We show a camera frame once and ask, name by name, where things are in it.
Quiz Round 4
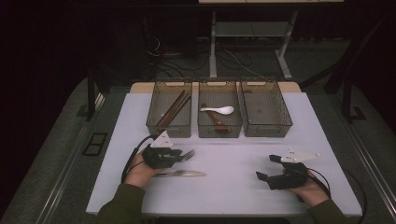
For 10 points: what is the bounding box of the white metal desk frame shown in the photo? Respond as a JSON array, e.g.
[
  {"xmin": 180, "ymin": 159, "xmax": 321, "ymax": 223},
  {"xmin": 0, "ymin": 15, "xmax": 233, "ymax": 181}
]
[{"xmin": 198, "ymin": 0, "xmax": 345, "ymax": 81}]

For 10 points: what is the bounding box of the white ceramic spoon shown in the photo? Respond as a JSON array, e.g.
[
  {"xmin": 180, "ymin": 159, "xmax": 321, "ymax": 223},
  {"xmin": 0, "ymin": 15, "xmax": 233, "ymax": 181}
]
[{"xmin": 200, "ymin": 105, "xmax": 235, "ymax": 116}]

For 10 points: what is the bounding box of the person's left hand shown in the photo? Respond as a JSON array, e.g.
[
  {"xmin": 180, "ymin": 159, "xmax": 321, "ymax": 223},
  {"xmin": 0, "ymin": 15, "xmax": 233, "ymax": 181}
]
[{"xmin": 123, "ymin": 152, "xmax": 163, "ymax": 189}]

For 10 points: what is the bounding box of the smoky clear plastic bin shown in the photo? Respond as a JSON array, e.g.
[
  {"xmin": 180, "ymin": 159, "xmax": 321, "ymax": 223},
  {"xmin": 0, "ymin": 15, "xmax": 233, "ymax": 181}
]
[
  {"xmin": 145, "ymin": 77, "xmax": 193, "ymax": 139},
  {"xmin": 197, "ymin": 77, "xmax": 243, "ymax": 139},
  {"xmin": 237, "ymin": 77, "xmax": 293, "ymax": 138}
]

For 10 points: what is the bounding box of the tangle of black floor cables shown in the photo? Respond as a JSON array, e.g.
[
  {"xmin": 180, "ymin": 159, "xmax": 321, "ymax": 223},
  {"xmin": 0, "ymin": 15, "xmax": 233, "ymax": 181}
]
[{"xmin": 145, "ymin": 32, "xmax": 275, "ymax": 79}]

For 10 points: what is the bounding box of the thin black cable arc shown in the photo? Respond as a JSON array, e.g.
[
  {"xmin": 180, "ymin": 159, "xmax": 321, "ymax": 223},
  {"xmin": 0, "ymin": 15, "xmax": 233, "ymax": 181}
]
[{"xmin": 343, "ymin": 168, "xmax": 368, "ymax": 224}]

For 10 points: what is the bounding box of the aluminium floor rail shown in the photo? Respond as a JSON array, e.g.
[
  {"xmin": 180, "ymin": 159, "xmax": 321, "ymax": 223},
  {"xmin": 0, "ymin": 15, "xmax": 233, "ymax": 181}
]
[
  {"xmin": 341, "ymin": 117, "xmax": 396, "ymax": 214},
  {"xmin": 35, "ymin": 92, "xmax": 106, "ymax": 224}
]

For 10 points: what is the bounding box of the person's right hand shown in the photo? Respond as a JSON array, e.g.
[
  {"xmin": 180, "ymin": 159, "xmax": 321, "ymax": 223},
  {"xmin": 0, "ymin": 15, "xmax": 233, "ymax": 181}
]
[{"xmin": 286, "ymin": 178, "xmax": 332, "ymax": 208}]

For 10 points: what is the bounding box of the white floor cable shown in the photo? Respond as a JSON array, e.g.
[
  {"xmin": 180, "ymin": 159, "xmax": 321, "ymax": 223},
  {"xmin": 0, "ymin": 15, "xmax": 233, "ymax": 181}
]
[{"xmin": 223, "ymin": 49, "xmax": 266, "ymax": 78}]

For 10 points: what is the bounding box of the silver metal knife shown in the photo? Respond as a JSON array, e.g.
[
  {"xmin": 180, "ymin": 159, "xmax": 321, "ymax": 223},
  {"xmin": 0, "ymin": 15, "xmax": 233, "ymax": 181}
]
[{"xmin": 153, "ymin": 169, "xmax": 207, "ymax": 178}]

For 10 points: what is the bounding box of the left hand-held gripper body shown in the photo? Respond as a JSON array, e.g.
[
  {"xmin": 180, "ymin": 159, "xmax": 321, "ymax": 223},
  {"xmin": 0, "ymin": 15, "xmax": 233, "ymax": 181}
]
[{"xmin": 141, "ymin": 130, "xmax": 176, "ymax": 170}]

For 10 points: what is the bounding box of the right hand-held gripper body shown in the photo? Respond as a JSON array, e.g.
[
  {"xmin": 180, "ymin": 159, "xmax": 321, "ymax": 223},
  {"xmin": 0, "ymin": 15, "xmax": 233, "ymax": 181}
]
[{"xmin": 266, "ymin": 147, "xmax": 321, "ymax": 191}]

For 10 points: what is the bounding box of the silver metal fork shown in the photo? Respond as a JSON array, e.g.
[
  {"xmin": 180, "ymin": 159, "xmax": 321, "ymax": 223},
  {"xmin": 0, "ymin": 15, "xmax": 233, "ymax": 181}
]
[{"xmin": 180, "ymin": 148, "xmax": 196, "ymax": 163}]

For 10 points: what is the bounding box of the brown wooden spoon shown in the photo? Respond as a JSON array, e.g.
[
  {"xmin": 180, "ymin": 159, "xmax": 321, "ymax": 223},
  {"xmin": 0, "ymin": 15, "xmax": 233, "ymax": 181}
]
[{"xmin": 200, "ymin": 103, "xmax": 230, "ymax": 135}]

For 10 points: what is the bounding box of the black metal stand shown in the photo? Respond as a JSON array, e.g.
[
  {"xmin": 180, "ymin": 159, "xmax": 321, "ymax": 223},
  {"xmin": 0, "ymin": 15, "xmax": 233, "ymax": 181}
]
[
  {"xmin": 86, "ymin": 64, "xmax": 98, "ymax": 122},
  {"xmin": 298, "ymin": 12, "xmax": 396, "ymax": 124}
]

